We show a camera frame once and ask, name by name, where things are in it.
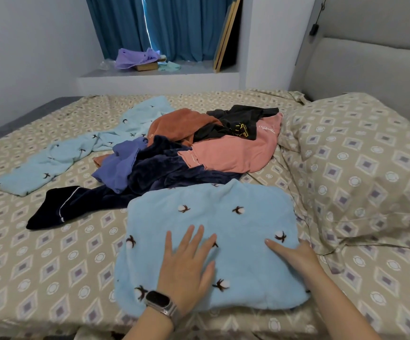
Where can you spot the person's left hand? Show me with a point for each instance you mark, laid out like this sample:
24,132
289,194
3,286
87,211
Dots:
185,269

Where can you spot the person's right hand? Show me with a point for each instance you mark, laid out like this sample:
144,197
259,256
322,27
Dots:
297,257

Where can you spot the light blue fleece garment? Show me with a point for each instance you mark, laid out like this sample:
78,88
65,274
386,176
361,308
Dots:
240,230

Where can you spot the navy velvet garment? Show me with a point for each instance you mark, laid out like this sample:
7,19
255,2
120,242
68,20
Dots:
148,180

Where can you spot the pink shirt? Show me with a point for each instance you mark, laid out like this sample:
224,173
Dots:
237,148

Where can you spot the purple-blue garment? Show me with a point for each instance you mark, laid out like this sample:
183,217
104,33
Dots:
120,163

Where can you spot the rust brown garment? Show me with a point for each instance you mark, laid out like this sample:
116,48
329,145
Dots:
180,124

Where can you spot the black garment yellow print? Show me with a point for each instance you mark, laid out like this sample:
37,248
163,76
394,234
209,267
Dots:
240,120

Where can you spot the bed with patterned beige sheet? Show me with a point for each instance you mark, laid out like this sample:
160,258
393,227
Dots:
35,258

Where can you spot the light blue fleece pajama pants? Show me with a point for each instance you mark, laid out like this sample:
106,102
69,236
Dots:
63,148

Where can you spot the person's right forearm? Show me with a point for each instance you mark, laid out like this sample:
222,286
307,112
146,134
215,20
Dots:
339,308

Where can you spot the grey band wristwatch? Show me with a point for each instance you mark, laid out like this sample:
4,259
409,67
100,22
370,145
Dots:
161,304

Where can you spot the patterned beige pillow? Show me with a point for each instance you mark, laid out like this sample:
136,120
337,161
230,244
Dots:
361,166

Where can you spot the teal small item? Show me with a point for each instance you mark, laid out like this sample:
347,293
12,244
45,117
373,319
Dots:
168,65

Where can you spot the small wooden box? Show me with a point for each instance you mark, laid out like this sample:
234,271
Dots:
147,66

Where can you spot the grey upholstered headboard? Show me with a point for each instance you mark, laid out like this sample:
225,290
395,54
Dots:
375,60

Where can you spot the purple cloth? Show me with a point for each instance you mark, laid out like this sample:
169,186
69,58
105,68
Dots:
135,58

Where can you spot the clear plastic bag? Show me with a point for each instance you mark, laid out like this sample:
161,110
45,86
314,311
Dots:
105,65

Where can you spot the leaning wooden picture frames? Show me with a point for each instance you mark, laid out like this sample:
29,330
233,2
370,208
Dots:
226,31

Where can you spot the blue curtain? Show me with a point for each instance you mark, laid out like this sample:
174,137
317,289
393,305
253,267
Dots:
176,24

